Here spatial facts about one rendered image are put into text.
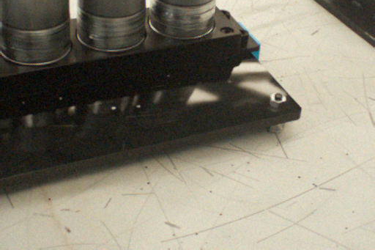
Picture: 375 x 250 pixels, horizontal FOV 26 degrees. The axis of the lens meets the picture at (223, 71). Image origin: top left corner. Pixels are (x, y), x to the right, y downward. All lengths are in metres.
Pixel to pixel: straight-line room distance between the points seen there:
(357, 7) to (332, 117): 0.08
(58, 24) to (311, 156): 0.10
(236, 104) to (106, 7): 0.06
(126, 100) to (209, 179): 0.04
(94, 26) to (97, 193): 0.06
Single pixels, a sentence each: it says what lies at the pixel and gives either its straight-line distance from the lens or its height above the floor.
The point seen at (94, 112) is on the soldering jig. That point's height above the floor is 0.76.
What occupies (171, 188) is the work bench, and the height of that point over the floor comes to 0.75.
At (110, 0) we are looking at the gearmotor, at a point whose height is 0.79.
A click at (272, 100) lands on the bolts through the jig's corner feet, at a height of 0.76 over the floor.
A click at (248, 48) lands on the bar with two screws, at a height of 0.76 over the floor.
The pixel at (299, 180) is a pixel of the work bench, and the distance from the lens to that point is 0.28.
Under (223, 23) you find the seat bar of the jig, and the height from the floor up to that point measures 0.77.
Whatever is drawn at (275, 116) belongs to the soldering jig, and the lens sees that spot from 0.28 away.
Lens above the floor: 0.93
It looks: 33 degrees down
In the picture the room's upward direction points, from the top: 6 degrees clockwise
